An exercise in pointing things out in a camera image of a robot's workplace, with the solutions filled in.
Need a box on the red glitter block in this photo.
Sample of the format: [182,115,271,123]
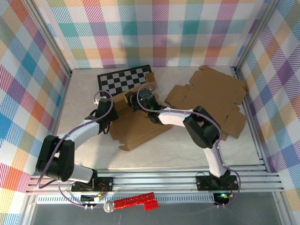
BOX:
[143,199,159,211]

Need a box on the black and grey chessboard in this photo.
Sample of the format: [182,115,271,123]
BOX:
[97,65,153,98]

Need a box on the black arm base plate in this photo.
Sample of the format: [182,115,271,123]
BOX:
[71,177,114,193]
[195,175,240,192]

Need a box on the flat brown cardboard sheet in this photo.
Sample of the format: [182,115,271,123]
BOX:
[220,117,244,142]

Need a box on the small controller board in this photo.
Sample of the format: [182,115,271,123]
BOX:
[213,192,230,206]
[81,193,105,203]

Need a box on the white slotted cable duct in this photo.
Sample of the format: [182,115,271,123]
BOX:
[37,195,215,204]

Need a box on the aluminium side rail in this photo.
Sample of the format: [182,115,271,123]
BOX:
[42,70,73,175]
[231,67,270,173]

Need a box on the aluminium frame post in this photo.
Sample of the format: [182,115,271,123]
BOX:
[23,0,73,78]
[232,0,282,73]

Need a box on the red glitter toy microphone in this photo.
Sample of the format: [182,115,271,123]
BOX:
[104,191,156,213]

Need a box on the aluminium rail beam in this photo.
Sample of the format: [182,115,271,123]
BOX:
[25,167,285,195]

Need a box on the purple cable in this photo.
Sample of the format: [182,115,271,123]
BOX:
[137,83,242,209]
[37,90,115,209]

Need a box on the brown cardboard mailer box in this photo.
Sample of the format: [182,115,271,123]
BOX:
[164,65,248,139]
[109,72,174,152]

